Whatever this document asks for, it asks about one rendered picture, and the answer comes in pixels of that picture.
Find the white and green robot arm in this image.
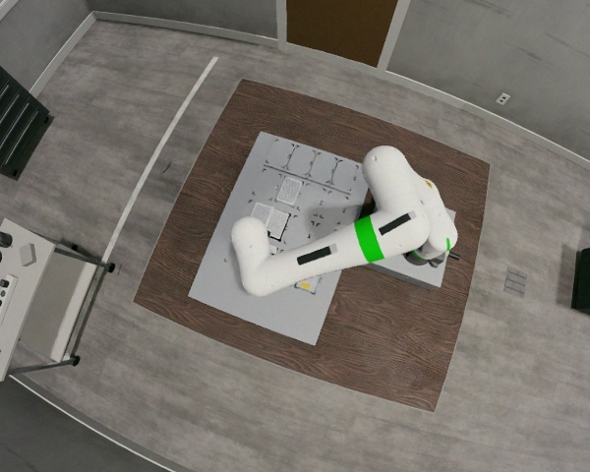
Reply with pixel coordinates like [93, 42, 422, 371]
[230, 146, 460, 297]

